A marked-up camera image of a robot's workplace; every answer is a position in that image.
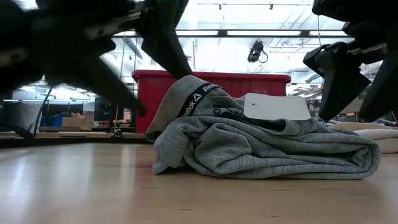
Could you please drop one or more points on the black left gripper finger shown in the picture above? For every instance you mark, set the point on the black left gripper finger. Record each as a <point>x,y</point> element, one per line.
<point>164,40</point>
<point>102,84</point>

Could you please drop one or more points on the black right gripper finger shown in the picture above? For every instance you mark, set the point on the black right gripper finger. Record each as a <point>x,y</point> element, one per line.
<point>339,77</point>
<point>382,90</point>

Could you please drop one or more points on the white paper shirt tag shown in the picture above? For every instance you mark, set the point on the white paper shirt tag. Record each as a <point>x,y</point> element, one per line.
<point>276,107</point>

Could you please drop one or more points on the grey Reebok t-shirt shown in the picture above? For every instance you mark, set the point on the grey Reebok t-shirt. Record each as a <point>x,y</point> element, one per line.
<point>264,146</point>

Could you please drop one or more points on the red plastic laundry bin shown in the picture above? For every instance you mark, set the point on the red plastic laundry bin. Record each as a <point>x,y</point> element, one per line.
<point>248,84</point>

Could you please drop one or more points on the black computer monitor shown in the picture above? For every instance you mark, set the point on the black computer monitor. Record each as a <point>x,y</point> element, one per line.
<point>105,110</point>

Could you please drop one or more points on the cream canvas tote bag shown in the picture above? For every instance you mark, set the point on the cream canvas tote bag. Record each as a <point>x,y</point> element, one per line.
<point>382,137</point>

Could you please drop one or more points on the grey round desk grommet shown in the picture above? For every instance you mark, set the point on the grey round desk grommet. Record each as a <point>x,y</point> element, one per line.
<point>117,133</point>

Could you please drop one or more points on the tan wooden desk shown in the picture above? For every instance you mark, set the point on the tan wooden desk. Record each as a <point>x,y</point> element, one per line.
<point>77,135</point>

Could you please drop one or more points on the blue storage box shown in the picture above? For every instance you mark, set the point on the blue storage box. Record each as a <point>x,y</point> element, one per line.
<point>51,121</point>

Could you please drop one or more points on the black overhead frame bar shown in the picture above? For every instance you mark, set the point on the black overhead frame bar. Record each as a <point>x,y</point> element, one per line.
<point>248,33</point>

